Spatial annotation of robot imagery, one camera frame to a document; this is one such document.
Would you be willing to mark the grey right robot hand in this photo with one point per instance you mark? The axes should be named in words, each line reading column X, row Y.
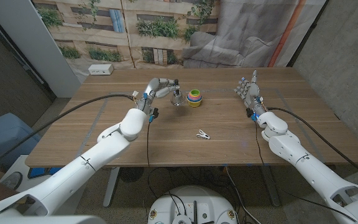
column 253, row 93

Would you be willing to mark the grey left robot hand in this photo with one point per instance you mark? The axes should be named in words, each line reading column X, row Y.
column 152, row 91

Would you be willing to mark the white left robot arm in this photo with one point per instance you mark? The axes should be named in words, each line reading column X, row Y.
column 113, row 146

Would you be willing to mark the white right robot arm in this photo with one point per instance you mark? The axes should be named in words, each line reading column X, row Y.
column 291, row 146

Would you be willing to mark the stack of colourful toy cups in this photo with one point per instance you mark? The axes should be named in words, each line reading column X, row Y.
column 194, row 101

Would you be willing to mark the white clothespin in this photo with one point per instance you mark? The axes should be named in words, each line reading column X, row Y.
column 203, row 134

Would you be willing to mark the white power strip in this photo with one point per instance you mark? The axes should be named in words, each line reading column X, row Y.
column 100, row 69

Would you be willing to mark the printed fabric backdrop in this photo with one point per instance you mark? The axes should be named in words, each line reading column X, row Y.
column 166, row 31

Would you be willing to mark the black round floor fan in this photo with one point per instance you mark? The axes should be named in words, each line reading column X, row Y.
column 131, row 174

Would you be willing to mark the grey table leg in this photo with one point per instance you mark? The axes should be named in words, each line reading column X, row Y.
column 270, row 186

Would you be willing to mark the white table leg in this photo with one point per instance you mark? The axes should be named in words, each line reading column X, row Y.
column 110, row 189

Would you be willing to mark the white robot torso base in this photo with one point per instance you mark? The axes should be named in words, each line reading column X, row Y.
column 194, row 199

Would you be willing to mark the white floor box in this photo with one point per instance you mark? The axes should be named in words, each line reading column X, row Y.
column 20, row 168

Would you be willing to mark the blue plastic bin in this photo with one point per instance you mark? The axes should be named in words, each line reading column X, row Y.
column 2, row 137

